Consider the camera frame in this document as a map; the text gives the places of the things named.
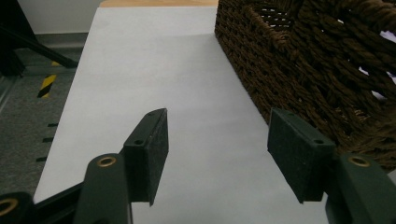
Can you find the brown woven basket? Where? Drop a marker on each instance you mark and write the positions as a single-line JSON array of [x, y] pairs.
[[314, 65]]

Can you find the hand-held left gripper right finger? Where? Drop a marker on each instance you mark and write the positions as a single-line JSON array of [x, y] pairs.
[[305, 161]]

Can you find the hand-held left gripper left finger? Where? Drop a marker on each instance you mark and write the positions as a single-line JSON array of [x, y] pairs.
[[141, 161]]

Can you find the black metal stand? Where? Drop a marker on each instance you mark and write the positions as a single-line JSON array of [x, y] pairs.
[[18, 43]]

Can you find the yellow black striped tape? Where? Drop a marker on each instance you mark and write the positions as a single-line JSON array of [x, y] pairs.
[[46, 85]]

